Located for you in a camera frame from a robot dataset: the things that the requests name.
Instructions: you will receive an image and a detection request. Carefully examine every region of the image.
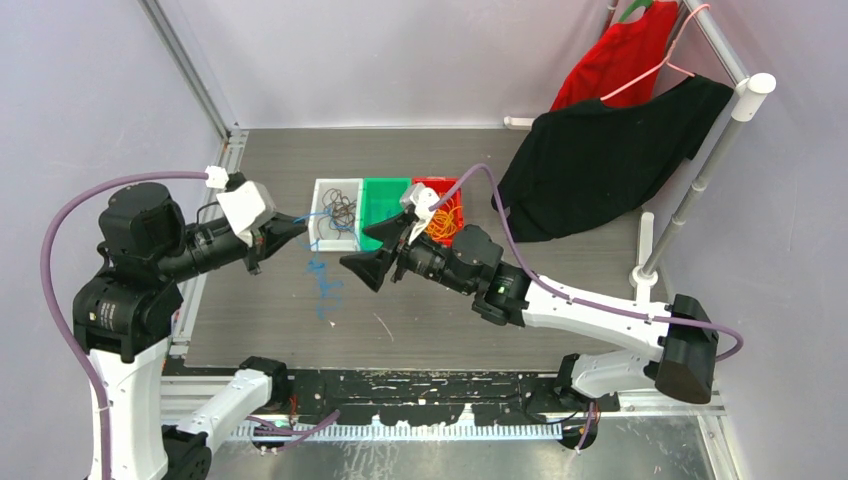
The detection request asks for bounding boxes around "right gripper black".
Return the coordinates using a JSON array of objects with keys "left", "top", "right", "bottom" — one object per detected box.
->
[{"left": 340, "top": 209, "right": 475, "bottom": 295}]

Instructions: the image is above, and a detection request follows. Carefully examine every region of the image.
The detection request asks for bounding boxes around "brown cable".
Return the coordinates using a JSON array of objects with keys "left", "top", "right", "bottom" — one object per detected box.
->
[{"left": 320, "top": 188, "right": 359, "bottom": 240}]

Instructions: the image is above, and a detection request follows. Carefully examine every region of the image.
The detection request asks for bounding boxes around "orange cable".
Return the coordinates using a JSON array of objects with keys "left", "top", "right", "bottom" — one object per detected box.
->
[{"left": 423, "top": 195, "right": 464, "bottom": 243}]

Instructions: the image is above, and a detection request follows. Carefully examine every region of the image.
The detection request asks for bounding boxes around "blue cable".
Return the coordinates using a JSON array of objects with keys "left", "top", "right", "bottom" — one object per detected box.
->
[{"left": 292, "top": 208, "right": 352, "bottom": 323}]

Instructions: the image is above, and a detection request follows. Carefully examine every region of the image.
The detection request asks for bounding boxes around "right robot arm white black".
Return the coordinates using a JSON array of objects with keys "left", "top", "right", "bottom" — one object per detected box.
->
[{"left": 340, "top": 212, "right": 718, "bottom": 411}]

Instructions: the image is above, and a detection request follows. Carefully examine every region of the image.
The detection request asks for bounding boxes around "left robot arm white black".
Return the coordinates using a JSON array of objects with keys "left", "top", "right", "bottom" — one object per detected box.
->
[{"left": 72, "top": 181, "right": 306, "bottom": 479}]

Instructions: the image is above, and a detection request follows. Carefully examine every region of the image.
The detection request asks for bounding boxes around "green plastic bin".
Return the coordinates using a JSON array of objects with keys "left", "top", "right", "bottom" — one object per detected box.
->
[{"left": 359, "top": 177, "right": 411, "bottom": 251}]

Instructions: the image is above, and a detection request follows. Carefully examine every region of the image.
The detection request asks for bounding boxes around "white plastic bin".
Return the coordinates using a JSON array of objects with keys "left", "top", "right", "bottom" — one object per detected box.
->
[{"left": 307, "top": 178, "right": 364, "bottom": 252}]

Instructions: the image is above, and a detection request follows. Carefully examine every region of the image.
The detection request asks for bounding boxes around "black shirt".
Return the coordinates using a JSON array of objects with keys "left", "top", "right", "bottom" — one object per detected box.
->
[{"left": 491, "top": 75, "right": 733, "bottom": 243}]

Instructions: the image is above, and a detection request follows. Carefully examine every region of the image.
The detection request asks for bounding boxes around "red shirt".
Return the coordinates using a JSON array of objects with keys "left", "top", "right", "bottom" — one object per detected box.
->
[{"left": 550, "top": 1, "right": 678, "bottom": 111}]

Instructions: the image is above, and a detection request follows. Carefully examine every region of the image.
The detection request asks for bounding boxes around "pink clothes hanger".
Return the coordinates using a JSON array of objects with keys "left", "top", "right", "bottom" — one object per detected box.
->
[{"left": 600, "top": 3, "right": 711, "bottom": 102}]

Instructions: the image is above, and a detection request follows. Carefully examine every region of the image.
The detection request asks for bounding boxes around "green clothes hanger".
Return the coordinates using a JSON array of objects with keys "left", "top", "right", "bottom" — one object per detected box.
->
[{"left": 618, "top": 0, "right": 653, "bottom": 23}]

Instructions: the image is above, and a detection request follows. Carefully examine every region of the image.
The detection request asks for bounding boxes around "white clothes rack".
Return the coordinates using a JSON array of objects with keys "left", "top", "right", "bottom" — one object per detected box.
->
[{"left": 491, "top": 10, "right": 776, "bottom": 283}]

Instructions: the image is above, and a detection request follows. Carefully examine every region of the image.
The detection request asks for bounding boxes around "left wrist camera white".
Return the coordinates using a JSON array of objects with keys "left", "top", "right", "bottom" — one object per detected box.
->
[{"left": 215, "top": 181, "right": 276, "bottom": 247}]

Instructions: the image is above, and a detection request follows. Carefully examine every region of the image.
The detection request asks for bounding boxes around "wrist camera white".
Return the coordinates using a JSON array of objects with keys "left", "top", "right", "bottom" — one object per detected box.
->
[
  {"left": 399, "top": 183, "right": 440, "bottom": 243},
  {"left": 215, "top": 181, "right": 276, "bottom": 247}
]

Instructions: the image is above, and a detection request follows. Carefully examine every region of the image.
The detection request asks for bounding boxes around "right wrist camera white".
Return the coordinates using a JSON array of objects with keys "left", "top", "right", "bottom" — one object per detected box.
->
[{"left": 399, "top": 183, "right": 440, "bottom": 243}]

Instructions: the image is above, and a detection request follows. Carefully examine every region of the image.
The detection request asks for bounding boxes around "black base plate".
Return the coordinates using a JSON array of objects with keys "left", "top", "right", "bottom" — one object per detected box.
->
[{"left": 257, "top": 369, "right": 589, "bottom": 427}]

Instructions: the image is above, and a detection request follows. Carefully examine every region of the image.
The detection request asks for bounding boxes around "white cable duct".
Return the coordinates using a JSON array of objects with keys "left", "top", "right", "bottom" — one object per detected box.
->
[{"left": 228, "top": 421, "right": 564, "bottom": 443}]

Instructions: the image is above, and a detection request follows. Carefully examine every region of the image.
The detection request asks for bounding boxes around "aluminium frame post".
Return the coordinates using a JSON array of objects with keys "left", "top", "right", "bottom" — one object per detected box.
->
[{"left": 138, "top": 0, "right": 232, "bottom": 142}]

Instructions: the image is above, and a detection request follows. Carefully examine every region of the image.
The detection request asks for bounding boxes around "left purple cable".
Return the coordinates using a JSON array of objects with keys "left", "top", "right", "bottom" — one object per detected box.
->
[{"left": 39, "top": 165, "right": 340, "bottom": 480}]

